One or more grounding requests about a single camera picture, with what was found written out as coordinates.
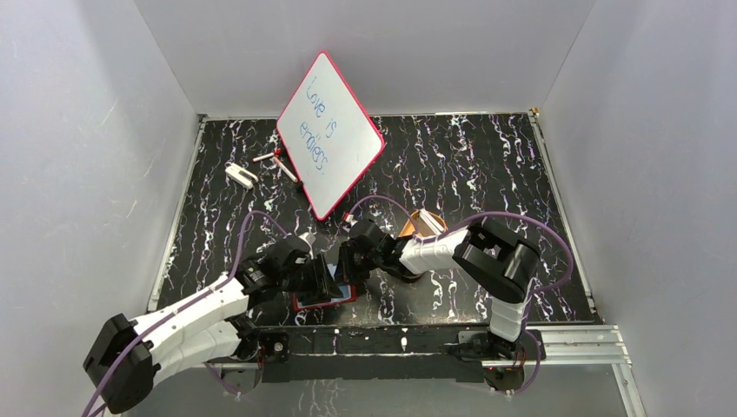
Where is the white whiteboard eraser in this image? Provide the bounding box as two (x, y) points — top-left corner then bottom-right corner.
(225, 162), (258, 189)

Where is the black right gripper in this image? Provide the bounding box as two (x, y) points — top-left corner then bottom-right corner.
(333, 242), (382, 288)

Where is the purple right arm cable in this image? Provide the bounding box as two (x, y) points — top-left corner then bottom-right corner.
(345, 195), (575, 395)

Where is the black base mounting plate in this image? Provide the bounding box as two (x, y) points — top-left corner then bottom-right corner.
(258, 325), (497, 383)

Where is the pink framed whiteboard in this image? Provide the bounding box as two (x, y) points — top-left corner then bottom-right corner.
(276, 50), (386, 221)

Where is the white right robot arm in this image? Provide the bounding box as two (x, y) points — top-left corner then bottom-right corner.
(334, 216), (541, 360)

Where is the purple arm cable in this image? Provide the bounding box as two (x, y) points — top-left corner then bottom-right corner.
(345, 195), (575, 395)
(80, 210), (289, 417)

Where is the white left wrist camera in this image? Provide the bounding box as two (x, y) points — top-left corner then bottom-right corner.
(299, 232), (316, 246)

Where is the aluminium rail frame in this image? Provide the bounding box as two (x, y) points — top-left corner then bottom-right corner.
(115, 112), (646, 417)

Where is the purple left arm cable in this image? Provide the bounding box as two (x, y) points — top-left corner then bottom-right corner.
(80, 210), (289, 417)

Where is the orange oval tray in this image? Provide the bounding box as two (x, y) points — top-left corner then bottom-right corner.
(400, 208), (448, 281)

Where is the red leather card holder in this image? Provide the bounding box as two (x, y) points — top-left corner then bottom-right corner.
(292, 263), (357, 311)

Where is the red capped marker pen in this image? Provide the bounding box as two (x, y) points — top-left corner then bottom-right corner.
(252, 149), (282, 162)

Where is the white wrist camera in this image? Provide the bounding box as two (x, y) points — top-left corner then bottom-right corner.
(299, 232), (316, 246)
(343, 214), (357, 226)

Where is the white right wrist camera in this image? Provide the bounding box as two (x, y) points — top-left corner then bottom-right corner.
(343, 214), (357, 226)

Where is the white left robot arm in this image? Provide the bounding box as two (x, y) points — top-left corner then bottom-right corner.
(83, 235), (355, 414)

